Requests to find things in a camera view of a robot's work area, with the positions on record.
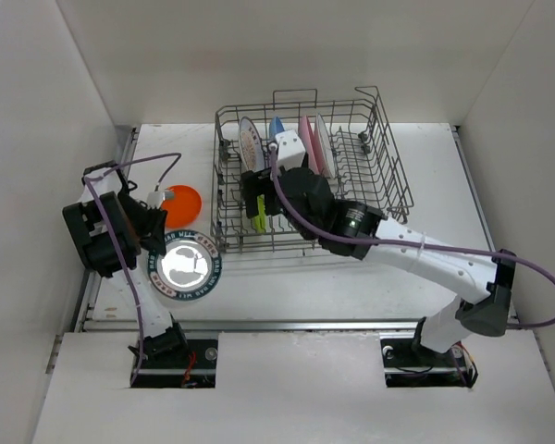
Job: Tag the white plate orange sunburst pattern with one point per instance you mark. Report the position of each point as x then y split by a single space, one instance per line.
251 148

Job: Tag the blue plate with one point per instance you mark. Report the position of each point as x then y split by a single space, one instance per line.
275 127

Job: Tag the lime green plate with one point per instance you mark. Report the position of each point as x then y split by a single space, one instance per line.
260 220

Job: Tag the pink plate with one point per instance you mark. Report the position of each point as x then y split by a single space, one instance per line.
306 134

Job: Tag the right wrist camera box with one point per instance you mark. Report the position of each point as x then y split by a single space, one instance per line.
290 149

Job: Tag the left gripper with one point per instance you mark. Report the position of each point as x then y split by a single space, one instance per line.
151 233

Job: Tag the plain white plate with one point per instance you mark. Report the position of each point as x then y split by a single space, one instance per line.
323 152

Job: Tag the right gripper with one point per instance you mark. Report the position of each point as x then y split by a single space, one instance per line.
253 187

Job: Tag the grey wire dish rack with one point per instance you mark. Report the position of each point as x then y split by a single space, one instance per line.
338 166

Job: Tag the left aluminium rail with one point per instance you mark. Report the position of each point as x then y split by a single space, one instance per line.
81 320

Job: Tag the white plate teal rim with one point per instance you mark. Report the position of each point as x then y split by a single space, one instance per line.
189 270

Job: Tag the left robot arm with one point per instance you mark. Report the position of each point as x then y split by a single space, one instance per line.
110 230

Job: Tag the front aluminium rail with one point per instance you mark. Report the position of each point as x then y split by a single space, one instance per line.
239 326

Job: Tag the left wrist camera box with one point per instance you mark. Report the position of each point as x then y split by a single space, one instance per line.
156 198

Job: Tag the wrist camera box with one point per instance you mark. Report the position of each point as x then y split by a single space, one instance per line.
290 149
156 198

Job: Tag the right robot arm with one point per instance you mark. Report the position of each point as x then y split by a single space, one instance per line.
482 285

